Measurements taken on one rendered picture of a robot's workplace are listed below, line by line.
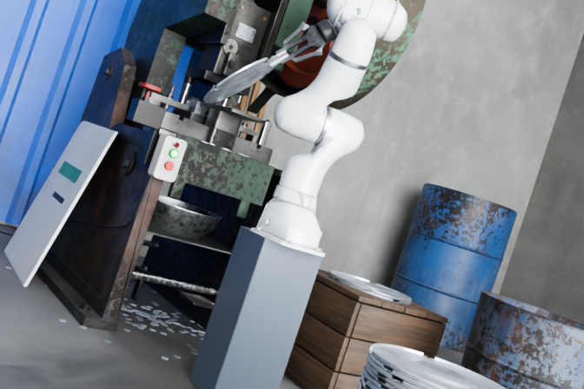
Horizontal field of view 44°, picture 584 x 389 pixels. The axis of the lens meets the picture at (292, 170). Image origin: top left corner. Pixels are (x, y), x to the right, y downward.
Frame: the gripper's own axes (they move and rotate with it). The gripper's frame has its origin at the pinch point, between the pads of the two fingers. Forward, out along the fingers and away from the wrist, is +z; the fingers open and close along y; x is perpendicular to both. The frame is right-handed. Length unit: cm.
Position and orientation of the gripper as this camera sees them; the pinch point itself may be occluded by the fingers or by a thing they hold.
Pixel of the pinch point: (278, 58)
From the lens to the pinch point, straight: 246.2
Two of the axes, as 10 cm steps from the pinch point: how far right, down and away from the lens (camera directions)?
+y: -4.9, -8.7, 0.6
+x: -0.6, -0.4, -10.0
